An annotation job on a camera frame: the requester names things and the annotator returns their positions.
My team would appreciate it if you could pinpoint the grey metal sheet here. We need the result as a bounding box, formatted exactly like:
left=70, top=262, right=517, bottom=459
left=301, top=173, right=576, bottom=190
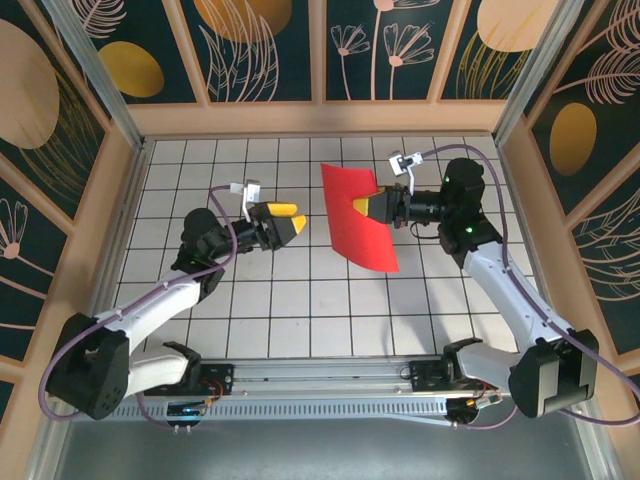
left=29, top=417, right=614, bottom=480

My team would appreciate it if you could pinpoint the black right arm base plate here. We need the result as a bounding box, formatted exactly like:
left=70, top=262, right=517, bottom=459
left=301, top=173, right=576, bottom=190
left=408, top=357, right=469, bottom=394

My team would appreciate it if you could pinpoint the slotted grey cable duct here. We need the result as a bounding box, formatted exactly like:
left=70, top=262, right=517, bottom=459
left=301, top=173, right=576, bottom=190
left=112, top=397, right=451, bottom=422

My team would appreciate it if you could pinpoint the left controller board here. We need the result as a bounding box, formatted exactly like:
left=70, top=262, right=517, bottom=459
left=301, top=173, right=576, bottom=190
left=166, top=398, right=210, bottom=419

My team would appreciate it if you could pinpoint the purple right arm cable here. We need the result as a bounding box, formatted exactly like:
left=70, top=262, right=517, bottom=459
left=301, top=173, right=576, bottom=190
left=419, top=143, right=639, bottom=432

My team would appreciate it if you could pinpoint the aluminium side rail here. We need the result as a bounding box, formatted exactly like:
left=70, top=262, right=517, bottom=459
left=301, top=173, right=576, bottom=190
left=92, top=139, right=151, bottom=321

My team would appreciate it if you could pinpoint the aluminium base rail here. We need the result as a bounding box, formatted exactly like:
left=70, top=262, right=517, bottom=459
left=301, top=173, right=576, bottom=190
left=232, top=360, right=516, bottom=400

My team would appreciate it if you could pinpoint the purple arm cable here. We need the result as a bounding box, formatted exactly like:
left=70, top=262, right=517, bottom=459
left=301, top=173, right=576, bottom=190
left=419, top=143, right=639, bottom=432
left=42, top=183, right=251, bottom=434

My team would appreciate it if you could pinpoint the aluminium frame post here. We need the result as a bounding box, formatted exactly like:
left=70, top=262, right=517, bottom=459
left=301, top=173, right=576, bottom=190
left=40, top=0, right=150, bottom=154
left=491, top=0, right=587, bottom=147

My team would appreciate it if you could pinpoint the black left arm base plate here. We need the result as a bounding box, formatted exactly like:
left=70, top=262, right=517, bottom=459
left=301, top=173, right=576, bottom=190
left=187, top=363, right=236, bottom=397

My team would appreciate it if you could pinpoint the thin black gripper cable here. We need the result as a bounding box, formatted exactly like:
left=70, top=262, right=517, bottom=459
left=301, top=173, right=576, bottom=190
left=408, top=221, right=444, bottom=242

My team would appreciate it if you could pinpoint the right controller board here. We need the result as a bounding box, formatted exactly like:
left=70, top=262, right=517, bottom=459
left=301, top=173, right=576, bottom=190
left=446, top=394, right=503, bottom=426

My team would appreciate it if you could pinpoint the red paper sheet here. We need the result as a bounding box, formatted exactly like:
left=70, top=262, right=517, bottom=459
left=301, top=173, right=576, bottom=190
left=319, top=162, right=401, bottom=274

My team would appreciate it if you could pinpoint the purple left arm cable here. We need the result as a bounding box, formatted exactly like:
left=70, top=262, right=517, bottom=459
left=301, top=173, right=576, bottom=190
left=42, top=183, right=251, bottom=434

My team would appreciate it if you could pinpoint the controller board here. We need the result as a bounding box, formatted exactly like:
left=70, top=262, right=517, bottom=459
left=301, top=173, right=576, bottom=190
left=166, top=398, right=210, bottom=419
left=446, top=394, right=503, bottom=426

